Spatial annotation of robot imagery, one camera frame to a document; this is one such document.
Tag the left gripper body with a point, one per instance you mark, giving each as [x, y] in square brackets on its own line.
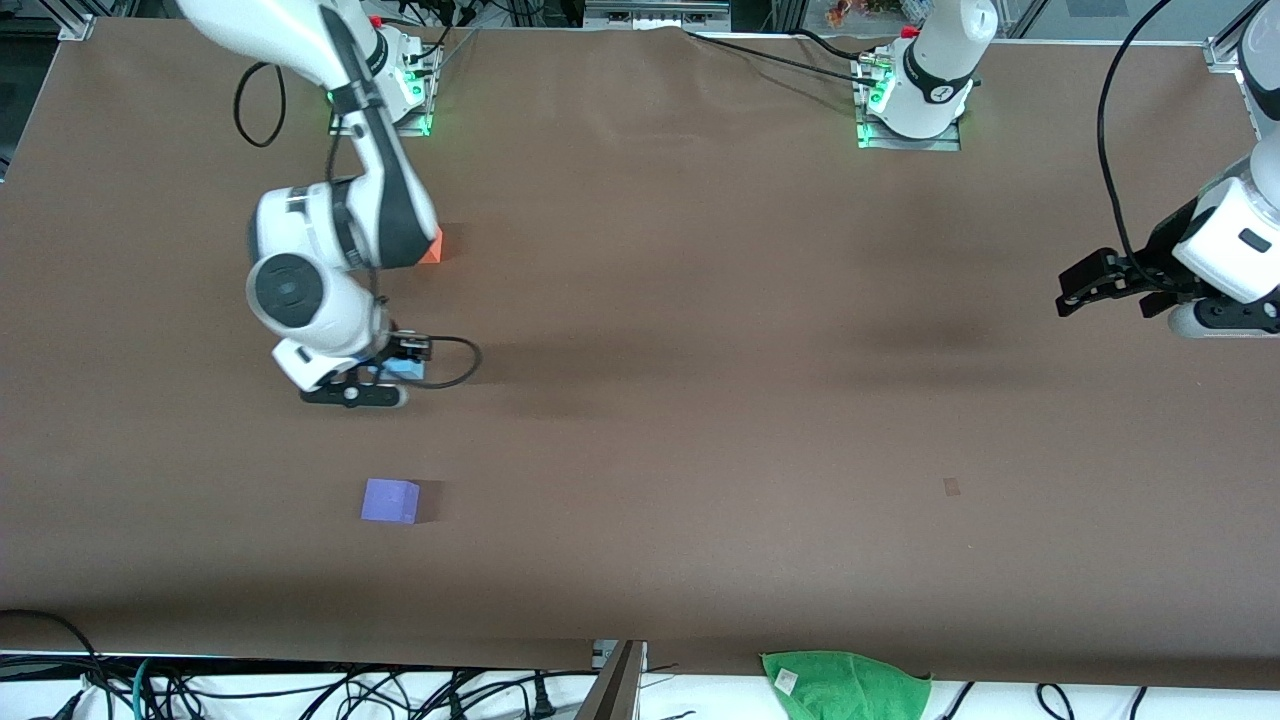
[1161, 248]

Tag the blue foam block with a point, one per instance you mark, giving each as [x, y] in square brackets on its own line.
[405, 370]

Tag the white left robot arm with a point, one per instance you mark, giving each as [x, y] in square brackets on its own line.
[940, 60]

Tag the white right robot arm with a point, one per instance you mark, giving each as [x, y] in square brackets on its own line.
[300, 300]

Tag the orange foam block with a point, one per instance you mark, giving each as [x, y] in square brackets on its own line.
[432, 252]

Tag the purple foam block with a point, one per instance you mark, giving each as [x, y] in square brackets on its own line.
[388, 502]

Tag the black power plug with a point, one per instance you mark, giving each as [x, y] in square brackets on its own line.
[541, 697]

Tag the metal rack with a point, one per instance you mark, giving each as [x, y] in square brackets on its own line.
[655, 12]

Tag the green microfibre cloth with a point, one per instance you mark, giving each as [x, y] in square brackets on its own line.
[850, 690]

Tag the aluminium frame profile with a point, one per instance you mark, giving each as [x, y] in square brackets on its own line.
[1222, 52]

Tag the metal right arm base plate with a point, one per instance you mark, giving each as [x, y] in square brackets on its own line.
[425, 125]

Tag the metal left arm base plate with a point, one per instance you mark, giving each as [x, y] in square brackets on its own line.
[880, 143]

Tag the grey metal post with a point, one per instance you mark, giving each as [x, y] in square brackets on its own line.
[612, 690]

